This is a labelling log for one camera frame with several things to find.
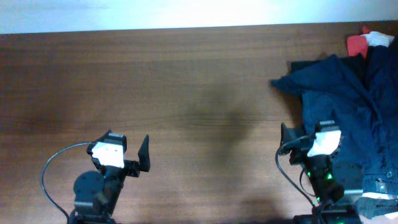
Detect navy blue shorts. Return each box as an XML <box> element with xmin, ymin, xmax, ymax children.
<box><xmin>271</xmin><ymin>46</ymin><xmax>397</xmax><ymax>195</ymax></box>

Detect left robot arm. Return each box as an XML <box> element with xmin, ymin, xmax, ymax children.
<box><xmin>68</xmin><ymin>130</ymin><xmax>150</xmax><ymax>224</ymax></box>

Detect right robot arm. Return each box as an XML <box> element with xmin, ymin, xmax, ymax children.
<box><xmin>275</xmin><ymin>120</ymin><xmax>363</xmax><ymax>224</ymax></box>

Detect dark navy garment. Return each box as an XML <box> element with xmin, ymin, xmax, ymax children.
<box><xmin>355</xmin><ymin>192</ymin><xmax>397</xmax><ymax>219</ymax></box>

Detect black garment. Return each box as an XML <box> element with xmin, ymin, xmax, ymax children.
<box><xmin>290</xmin><ymin>54</ymin><xmax>367</xmax><ymax>85</ymax></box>

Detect red cloth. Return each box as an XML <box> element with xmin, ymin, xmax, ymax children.
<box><xmin>346</xmin><ymin>26</ymin><xmax>371</xmax><ymax>58</ymax></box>

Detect white cloth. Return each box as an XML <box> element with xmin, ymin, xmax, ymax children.
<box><xmin>363</xmin><ymin>31</ymin><xmax>394</xmax><ymax>47</ymax></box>

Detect right black cable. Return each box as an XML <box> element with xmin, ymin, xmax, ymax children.
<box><xmin>275</xmin><ymin>134</ymin><xmax>318</xmax><ymax>209</ymax></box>

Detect black cable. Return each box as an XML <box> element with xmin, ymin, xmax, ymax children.
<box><xmin>40</xmin><ymin>142</ymin><xmax>94</xmax><ymax>223</ymax></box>
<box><xmin>275</xmin><ymin>134</ymin><xmax>318</xmax><ymax>209</ymax></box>

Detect left black cable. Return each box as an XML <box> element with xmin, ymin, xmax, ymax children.
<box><xmin>40</xmin><ymin>142</ymin><xmax>94</xmax><ymax>223</ymax></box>

